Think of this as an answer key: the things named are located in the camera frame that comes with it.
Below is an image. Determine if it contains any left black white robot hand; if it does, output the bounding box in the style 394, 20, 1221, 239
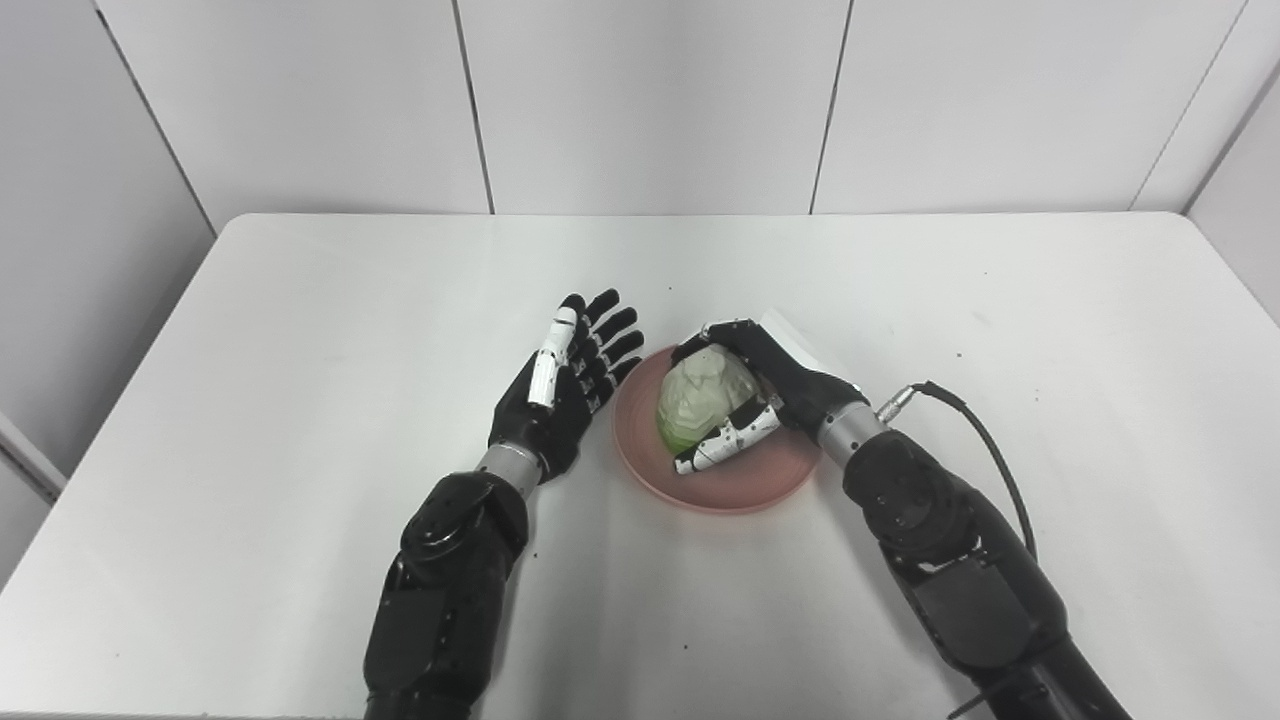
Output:
487, 288, 646, 486

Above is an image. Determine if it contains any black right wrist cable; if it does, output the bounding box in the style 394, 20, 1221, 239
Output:
874, 381, 1039, 561

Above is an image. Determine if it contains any green white toy cabbage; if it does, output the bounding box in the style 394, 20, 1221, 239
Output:
655, 342, 772, 457

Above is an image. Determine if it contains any pink plastic plate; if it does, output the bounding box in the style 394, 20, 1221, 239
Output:
611, 343, 823, 516

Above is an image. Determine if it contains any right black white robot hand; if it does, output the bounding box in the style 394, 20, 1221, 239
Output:
670, 308, 872, 477

